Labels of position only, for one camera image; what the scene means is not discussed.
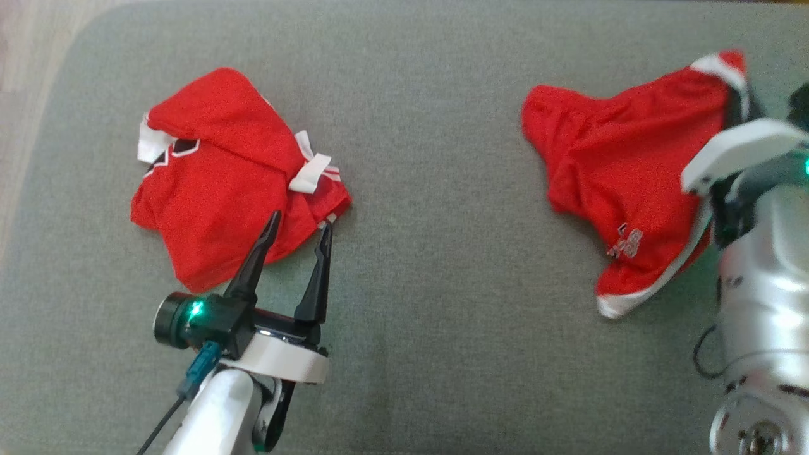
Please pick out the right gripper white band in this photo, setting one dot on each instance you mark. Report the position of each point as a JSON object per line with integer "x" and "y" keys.
{"x": 739, "y": 145}

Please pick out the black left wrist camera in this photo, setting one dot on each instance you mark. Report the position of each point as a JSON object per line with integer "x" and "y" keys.
{"x": 170, "y": 319}

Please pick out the red shorts with white trim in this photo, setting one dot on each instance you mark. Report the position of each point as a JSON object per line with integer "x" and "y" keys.
{"x": 619, "y": 164}

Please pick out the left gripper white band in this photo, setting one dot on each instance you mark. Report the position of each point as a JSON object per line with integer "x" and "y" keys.
{"x": 278, "y": 357}

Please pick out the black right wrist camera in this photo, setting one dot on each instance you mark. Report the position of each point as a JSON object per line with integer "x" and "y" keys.
{"x": 801, "y": 104}

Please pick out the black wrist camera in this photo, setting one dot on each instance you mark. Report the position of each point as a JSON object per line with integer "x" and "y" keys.
{"x": 170, "y": 319}
{"x": 801, "y": 104}

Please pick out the red jersey with white trim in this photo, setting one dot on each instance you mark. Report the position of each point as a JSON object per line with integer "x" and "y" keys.
{"x": 215, "y": 189}

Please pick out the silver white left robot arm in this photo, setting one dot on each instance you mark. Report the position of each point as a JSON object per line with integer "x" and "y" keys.
{"x": 215, "y": 411}

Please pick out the wide grey sofa seat cushion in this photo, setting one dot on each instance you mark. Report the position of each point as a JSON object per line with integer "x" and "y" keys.
{"x": 442, "y": 253}

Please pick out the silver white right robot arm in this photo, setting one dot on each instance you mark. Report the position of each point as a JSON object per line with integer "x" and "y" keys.
{"x": 765, "y": 303}

